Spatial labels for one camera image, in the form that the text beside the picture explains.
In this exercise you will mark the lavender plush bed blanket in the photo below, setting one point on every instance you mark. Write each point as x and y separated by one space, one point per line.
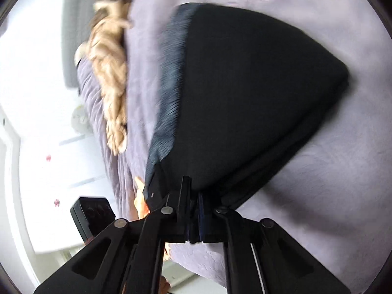
334 196

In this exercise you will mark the white round plush toy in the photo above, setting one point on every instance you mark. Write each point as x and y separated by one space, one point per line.
80 121

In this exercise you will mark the person left hand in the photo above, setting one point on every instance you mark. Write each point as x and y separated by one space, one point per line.
164 285

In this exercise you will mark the cream striped garment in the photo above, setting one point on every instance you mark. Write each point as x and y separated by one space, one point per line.
107 55

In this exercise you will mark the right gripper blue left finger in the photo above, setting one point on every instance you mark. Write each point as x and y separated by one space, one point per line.
184 221

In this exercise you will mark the black pants with patterned stripe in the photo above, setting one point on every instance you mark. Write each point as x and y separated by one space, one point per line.
241 92

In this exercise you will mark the white wardrobe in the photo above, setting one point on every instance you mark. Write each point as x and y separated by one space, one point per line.
45 164

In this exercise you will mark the orange towel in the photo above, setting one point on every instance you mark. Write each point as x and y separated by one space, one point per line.
139 201

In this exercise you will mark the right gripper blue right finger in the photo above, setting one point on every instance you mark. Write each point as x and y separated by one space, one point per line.
204 219

